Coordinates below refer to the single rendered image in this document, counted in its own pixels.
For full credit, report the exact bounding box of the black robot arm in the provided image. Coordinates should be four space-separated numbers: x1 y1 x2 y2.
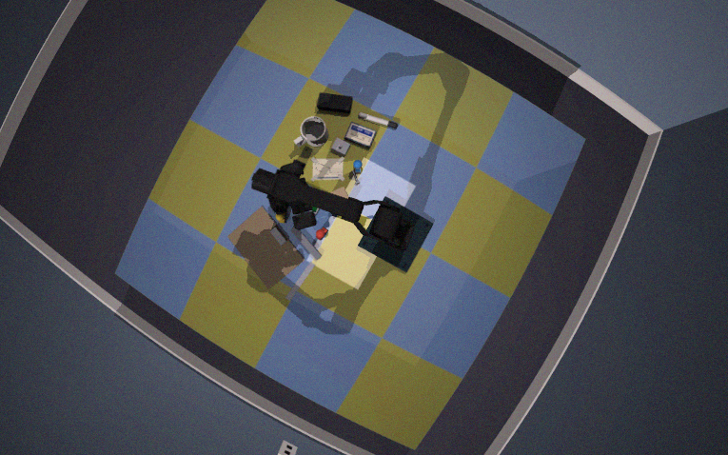
251 168 416 251

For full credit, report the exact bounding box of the brown clipboard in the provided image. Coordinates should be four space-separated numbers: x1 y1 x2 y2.
227 207 305 290

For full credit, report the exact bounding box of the white paper card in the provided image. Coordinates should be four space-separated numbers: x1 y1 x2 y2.
311 156 344 182

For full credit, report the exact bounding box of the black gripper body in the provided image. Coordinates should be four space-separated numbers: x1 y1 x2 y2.
280 162 317 230

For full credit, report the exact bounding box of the beige cardboard box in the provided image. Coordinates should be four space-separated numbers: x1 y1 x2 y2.
330 187 348 199

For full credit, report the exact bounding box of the dark grey mug with white handle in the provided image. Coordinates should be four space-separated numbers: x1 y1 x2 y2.
293 116 328 147

